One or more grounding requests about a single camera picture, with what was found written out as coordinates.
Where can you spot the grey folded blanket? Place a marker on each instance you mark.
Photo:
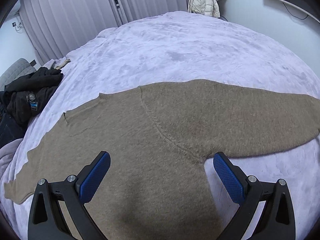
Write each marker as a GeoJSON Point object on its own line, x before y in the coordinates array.
{"type": "Point", "coordinates": [7, 153]}

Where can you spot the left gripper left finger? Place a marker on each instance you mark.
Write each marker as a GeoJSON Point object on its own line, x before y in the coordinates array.
{"type": "Point", "coordinates": [46, 220]}

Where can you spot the small cream cloth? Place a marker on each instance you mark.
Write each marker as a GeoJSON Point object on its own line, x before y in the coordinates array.
{"type": "Point", "coordinates": [61, 64]}

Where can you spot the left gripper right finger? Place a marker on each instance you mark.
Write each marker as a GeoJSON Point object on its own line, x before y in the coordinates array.
{"type": "Point", "coordinates": [277, 220]}

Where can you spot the grey headboard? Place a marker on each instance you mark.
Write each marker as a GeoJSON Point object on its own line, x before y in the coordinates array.
{"type": "Point", "coordinates": [19, 68]}

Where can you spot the dark blue jeans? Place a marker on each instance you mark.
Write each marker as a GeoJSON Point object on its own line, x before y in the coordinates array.
{"type": "Point", "coordinates": [10, 130]}

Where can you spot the lavender fleece bed blanket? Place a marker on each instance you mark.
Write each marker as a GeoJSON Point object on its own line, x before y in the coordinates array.
{"type": "Point", "coordinates": [177, 46]}

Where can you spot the brown knit sweater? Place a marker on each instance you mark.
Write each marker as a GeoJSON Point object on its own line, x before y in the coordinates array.
{"type": "Point", "coordinates": [158, 137]}

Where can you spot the cream puffer jacket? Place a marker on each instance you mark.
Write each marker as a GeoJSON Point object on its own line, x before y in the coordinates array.
{"type": "Point", "coordinates": [204, 7]}

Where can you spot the black jacket pile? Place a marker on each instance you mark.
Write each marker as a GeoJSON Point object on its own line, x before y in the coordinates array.
{"type": "Point", "coordinates": [27, 96]}

